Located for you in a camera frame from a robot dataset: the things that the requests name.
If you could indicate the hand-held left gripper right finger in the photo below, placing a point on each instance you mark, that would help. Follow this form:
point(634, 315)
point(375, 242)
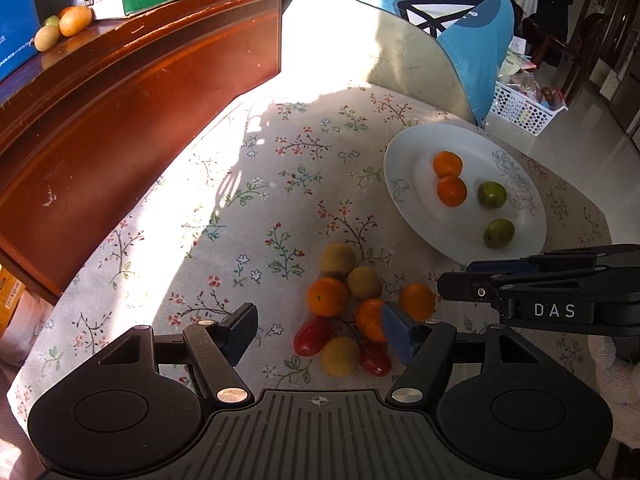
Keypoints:
point(400, 334)

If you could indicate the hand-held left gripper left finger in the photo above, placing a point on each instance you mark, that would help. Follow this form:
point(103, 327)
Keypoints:
point(240, 329)

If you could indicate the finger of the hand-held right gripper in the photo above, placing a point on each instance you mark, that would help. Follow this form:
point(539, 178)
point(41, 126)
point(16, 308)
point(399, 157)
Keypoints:
point(500, 266)
point(465, 287)

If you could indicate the red plum tomato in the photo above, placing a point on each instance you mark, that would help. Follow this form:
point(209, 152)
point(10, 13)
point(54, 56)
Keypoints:
point(311, 336)
point(375, 360)

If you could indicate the tan kiwi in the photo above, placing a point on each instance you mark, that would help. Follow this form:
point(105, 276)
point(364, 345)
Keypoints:
point(337, 259)
point(340, 357)
point(365, 283)

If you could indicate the white floral print plate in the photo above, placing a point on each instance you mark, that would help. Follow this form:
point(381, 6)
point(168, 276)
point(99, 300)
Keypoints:
point(415, 210)

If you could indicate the person's right hand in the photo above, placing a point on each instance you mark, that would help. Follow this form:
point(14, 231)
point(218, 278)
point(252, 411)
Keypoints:
point(614, 390)

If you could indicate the floral tablecloth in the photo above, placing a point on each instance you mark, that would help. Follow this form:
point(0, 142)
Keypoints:
point(250, 240)

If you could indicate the white plastic basket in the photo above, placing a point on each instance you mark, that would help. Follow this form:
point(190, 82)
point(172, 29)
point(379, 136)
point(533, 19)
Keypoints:
point(520, 110)

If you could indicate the white snack packet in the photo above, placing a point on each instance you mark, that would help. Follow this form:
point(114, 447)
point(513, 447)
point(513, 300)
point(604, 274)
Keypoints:
point(511, 60)

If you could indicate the yellow cardboard box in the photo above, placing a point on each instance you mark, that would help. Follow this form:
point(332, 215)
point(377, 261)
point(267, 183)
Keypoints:
point(10, 300)

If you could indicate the reddish wooden cabinet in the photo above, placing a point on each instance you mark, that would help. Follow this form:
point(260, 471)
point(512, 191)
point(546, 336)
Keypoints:
point(125, 125)

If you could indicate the pink cloth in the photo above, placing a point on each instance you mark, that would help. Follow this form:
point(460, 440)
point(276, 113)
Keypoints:
point(15, 410)

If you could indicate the dark wooden chair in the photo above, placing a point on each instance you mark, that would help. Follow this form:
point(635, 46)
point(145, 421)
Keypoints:
point(600, 35)

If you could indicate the black jacket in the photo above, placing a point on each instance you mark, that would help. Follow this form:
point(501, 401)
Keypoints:
point(554, 7)

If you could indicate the yellow-green oval plum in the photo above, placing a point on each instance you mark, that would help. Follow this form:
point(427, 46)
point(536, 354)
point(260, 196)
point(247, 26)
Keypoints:
point(46, 38)

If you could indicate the orange-yellow oval plum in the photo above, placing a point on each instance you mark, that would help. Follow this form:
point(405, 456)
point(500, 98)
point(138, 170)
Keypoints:
point(75, 20)

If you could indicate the small green plum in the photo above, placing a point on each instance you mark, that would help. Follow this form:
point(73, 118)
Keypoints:
point(51, 20)

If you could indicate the small orange mandarin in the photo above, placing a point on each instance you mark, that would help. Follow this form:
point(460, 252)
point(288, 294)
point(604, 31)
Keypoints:
point(65, 10)

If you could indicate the blue cardboard box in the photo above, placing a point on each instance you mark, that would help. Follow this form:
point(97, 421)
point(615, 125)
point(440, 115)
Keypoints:
point(15, 25)

